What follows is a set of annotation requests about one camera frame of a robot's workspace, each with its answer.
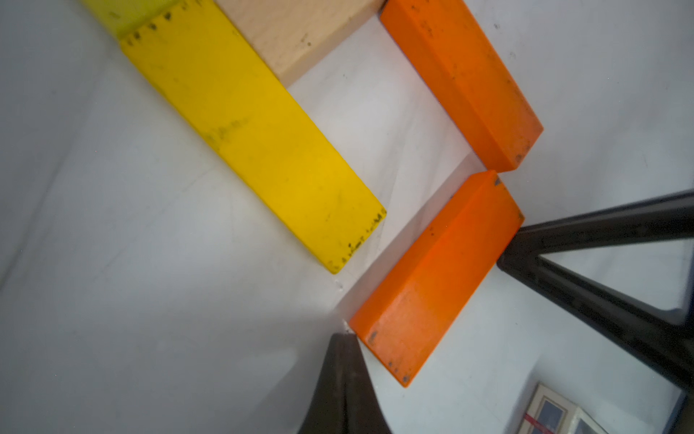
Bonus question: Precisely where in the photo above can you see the orange block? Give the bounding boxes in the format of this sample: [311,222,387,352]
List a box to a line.
[380,1,543,172]
[349,170,524,387]

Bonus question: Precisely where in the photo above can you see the natural wood block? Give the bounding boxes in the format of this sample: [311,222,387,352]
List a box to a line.
[217,0,383,87]

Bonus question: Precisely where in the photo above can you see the yellow block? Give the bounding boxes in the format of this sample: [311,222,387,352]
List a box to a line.
[120,1,386,273]
[81,0,176,39]

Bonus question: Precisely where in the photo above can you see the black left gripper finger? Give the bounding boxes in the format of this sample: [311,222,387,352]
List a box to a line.
[299,333,390,433]

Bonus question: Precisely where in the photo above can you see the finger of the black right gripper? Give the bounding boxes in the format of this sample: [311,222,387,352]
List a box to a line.
[497,190,693,391]

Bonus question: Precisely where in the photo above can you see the playing card box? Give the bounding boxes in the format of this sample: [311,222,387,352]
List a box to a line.
[518,383,607,434]

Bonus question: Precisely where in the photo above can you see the orange block front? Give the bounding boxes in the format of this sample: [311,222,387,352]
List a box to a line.
[349,170,524,387]

